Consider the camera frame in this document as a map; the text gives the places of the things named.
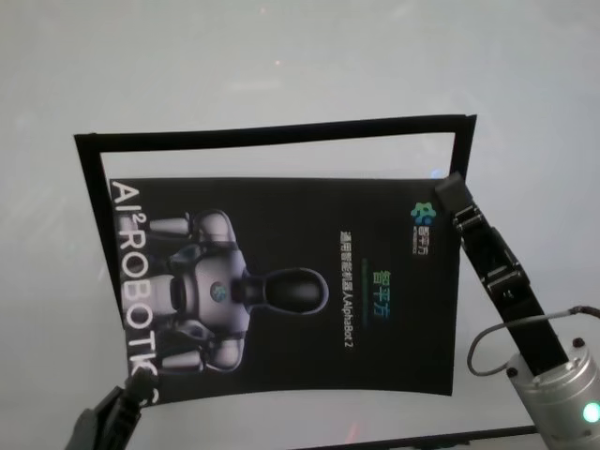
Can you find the black AI robotics poster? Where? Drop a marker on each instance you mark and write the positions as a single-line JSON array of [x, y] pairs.
[[304, 225]]

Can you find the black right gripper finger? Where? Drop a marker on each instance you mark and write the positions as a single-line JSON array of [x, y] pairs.
[[483, 248]]

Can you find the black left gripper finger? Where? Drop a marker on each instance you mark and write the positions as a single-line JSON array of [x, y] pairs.
[[139, 389]]

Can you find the long black tape strip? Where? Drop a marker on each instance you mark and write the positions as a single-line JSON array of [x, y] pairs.
[[281, 132]]

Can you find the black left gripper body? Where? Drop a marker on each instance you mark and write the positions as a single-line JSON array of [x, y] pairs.
[[98, 436]]

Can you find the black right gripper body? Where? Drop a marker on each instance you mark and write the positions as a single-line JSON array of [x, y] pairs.
[[532, 328]]

